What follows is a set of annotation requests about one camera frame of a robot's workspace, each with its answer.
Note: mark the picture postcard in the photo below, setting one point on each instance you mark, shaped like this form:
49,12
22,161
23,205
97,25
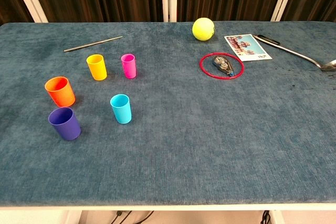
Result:
246,48

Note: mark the clear correction tape dispenser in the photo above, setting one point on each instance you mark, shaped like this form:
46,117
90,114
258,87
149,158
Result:
221,64

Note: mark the yellow-green tennis ball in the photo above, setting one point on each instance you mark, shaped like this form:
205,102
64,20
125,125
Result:
203,29

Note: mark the blue velvet table cloth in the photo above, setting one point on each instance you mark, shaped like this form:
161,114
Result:
183,142

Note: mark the yellow plastic cup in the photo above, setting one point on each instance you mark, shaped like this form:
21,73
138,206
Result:
97,70

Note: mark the thin metal rod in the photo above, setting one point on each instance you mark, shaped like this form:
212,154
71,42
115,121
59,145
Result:
93,43

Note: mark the orange plastic cup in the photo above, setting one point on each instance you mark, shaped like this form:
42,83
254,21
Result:
61,95

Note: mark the purple plastic cup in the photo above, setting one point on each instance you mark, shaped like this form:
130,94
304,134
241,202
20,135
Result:
67,129

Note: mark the cyan plastic cup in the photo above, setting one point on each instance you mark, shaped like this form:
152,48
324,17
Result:
122,113

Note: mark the pink plastic cup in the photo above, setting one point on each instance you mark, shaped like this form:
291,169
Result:
129,69

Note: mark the white table leg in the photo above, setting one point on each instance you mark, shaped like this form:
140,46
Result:
277,217
73,217

